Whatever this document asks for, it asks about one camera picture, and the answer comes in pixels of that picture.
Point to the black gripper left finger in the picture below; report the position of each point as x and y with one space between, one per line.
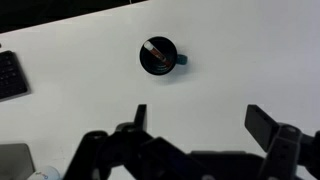
130 146

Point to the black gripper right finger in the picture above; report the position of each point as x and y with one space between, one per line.
285 145

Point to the red marker with white cap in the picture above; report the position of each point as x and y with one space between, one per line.
153 50

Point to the dark green mug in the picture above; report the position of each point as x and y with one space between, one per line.
153 65

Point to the white round object with logo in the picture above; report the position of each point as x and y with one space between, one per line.
45 173

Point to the grey laptop corner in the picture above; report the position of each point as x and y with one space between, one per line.
15 162

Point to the black keyboard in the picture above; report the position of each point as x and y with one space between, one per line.
12 78

